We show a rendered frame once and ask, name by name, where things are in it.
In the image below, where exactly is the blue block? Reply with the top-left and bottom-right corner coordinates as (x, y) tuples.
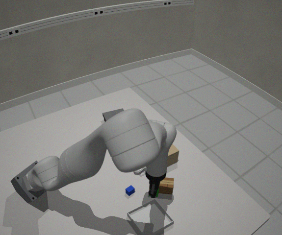
(126, 185), (135, 196)

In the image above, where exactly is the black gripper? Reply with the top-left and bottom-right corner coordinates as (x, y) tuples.
(145, 171), (166, 198)

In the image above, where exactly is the brown cardboard box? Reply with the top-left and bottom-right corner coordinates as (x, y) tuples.
(159, 177), (174, 194)

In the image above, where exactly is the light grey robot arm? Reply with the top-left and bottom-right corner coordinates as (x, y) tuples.
(23, 108), (177, 191)

